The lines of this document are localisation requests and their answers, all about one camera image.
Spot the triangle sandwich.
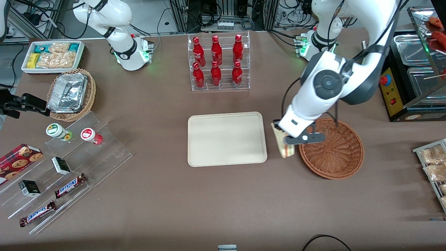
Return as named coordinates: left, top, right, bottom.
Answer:
left=271, top=122, right=296, bottom=159

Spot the round brown wicker basket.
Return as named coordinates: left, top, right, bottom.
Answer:
left=299, top=118, right=364, bottom=180

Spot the beige plastic tray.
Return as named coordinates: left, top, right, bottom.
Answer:
left=187, top=112, right=268, bottom=167

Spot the light tan wicker basket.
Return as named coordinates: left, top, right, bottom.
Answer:
left=46, top=68, right=97, bottom=122

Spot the white rectangular snack tray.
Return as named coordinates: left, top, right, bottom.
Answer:
left=22, top=40, right=85, bottom=75

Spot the tray of packaged snacks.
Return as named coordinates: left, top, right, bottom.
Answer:
left=413, top=139, right=446, bottom=214

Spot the green lid cup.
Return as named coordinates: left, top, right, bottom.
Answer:
left=46, top=123, right=73, bottom=142

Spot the stack of foil trays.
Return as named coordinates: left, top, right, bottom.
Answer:
left=47, top=73, right=88, bottom=114

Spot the large clear bag of crackers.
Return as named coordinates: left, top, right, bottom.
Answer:
left=36, top=52, right=76, bottom=69

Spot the red plaid cookie box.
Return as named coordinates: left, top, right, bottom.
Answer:
left=0, top=144, right=44, bottom=186

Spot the red cola bottle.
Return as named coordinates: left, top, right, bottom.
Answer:
left=233, top=34, right=244, bottom=65
left=210, top=61, right=222, bottom=87
left=192, top=62, right=205, bottom=89
left=211, top=35, right=223, bottom=67
left=231, top=61, right=243, bottom=88
left=193, top=37, right=206, bottom=67

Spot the clear acrylic bottle rack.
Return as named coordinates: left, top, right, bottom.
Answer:
left=187, top=31, right=251, bottom=92

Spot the red lid cup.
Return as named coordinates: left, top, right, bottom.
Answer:
left=80, top=128, right=103, bottom=145

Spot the small black box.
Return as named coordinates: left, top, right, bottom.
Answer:
left=52, top=157, right=71, bottom=175
left=18, top=180, right=41, bottom=198

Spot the clear acrylic stepped display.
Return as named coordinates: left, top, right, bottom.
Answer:
left=0, top=111, right=133, bottom=235

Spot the Snickers chocolate bar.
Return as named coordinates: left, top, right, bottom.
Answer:
left=19, top=201, right=56, bottom=227
left=54, top=173, right=87, bottom=199

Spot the black food warmer cabinet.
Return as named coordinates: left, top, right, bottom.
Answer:
left=379, top=5, right=446, bottom=122

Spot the steel warmer pan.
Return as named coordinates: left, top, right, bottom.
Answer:
left=393, top=34, right=437, bottom=66
left=407, top=66, right=446, bottom=100

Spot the clear bag of pastry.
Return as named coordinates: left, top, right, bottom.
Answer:
left=423, top=163, right=446, bottom=182
left=419, top=144, right=446, bottom=165

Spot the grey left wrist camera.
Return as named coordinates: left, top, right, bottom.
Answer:
left=284, top=132, right=326, bottom=146

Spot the black looped cable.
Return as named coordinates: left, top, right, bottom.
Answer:
left=301, top=234, right=352, bottom=251

